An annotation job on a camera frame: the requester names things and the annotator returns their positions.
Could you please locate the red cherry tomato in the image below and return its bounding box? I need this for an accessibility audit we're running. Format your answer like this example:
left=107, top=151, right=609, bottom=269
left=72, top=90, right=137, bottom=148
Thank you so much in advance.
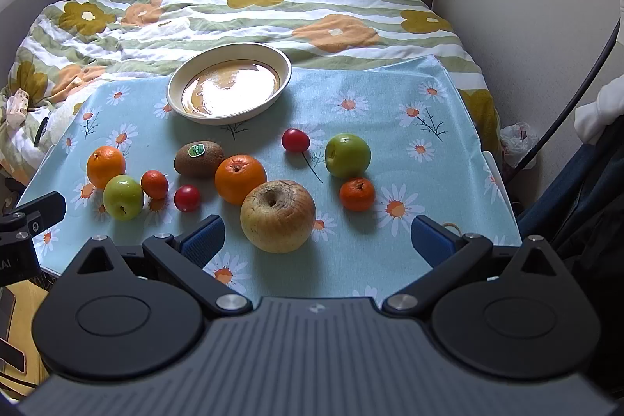
left=281, top=128, right=311, bottom=153
left=174, top=185, right=202, bottom=213

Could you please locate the small tangerine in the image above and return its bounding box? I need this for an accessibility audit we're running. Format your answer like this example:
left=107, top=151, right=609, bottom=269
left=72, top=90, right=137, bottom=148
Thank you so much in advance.
left=339, top=177, right=376, bottom=212
left=141, top=170, right=169, bottom=200

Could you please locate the green apple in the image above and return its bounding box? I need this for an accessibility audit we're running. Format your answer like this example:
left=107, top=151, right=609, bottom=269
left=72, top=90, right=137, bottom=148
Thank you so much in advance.
left=325, top=133, right=371, bottom=179
left=103, top=174, right=144, bottom=222

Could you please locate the large orange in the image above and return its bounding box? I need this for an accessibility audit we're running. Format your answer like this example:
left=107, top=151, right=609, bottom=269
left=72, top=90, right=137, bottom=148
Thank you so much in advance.
left=214, top=154, right=266, bottom=206

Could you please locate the brown kiwi with sticker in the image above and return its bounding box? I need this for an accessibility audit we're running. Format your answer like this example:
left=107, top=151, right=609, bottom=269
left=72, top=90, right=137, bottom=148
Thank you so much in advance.
left=174, top=140, right=224, bottom=179

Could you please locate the large yellowish apple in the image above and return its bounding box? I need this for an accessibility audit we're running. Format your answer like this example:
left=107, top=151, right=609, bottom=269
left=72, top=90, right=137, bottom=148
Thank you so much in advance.
left=240, top=179, right=316, bottom=255

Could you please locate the smartphone lower left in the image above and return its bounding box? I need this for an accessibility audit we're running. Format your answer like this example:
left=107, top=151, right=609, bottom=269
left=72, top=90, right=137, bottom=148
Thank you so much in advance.
left=0, top=338, right=25, bottom=374

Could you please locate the white plastic bag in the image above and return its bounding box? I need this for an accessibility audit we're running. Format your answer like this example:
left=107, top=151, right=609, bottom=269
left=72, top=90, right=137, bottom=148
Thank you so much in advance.
left=500, top=121, right=539, bottom=168

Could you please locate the blue daisy tablecloth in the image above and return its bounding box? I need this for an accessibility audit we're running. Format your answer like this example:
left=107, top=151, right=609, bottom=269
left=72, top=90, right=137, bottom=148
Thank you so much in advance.
left=24, top=58, right=520, bottom=301

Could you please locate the black remote on bed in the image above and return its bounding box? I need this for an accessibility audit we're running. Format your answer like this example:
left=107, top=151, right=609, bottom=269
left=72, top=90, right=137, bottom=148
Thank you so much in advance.
left=34, top=116, right=50, bottom=147

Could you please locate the small tissue packet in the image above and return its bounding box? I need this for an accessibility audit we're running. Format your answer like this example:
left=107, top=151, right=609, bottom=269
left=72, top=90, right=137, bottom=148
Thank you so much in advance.
left=5, top=89, right=30, bottom=129

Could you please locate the cream ceramic bowl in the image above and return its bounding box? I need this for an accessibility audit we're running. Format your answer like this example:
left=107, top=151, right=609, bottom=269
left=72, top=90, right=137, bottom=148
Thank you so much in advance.
left=166, top=43, right=292, bottom=126

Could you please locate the floral striped duvet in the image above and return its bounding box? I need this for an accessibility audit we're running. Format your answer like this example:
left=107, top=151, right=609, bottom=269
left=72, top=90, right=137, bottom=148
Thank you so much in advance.
left=1, top=0, right=501, bottom=184

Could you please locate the grey bed headboard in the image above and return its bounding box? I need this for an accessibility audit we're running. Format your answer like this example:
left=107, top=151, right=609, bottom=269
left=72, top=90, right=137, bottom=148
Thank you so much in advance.
left=0, top=0, right=59, bottom=87

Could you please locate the black cable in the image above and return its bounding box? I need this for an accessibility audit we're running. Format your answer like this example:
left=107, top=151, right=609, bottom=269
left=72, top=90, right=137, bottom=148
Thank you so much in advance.
left=511, top=18, right=621, bottom=175

